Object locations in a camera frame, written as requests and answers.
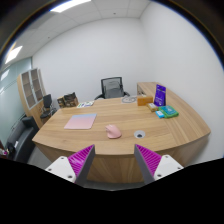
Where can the desk cable grommet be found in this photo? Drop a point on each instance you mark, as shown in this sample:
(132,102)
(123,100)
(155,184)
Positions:
(139,134)

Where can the small blue box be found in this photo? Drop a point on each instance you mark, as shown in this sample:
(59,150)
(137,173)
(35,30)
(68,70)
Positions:
(159,114)

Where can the wooden desk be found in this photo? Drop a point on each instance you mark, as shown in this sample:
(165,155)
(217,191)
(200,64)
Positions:
(182,137)

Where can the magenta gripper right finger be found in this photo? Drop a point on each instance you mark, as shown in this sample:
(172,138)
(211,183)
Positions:
(154,166)

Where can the pink blue mouse pad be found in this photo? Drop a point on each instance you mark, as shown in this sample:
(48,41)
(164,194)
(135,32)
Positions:
(80,122)

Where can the wooden cabinet with glass doors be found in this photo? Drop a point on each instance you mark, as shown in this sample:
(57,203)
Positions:
(31,91)

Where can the small beige box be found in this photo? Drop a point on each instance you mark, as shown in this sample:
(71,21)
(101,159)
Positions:
(152,107)

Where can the papers on desk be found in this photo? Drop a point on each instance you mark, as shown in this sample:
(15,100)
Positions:
(85,104)

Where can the small black chair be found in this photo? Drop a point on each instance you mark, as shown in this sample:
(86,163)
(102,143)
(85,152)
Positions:
(47,110)

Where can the pink computer mouse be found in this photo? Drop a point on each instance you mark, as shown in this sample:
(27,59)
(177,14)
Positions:
(113,132)

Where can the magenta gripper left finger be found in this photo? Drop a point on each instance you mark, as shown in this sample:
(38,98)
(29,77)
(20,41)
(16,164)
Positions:
(74,168)

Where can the green box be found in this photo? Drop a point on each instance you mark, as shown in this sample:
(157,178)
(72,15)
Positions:
(168,111)

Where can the grey mesh office chair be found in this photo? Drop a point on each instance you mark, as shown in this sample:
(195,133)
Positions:
(112,88)

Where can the dark brown box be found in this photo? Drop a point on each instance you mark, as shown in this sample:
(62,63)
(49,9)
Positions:
(68,100)

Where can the orange tissue box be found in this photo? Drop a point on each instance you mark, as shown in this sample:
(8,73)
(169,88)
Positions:
(143,100)

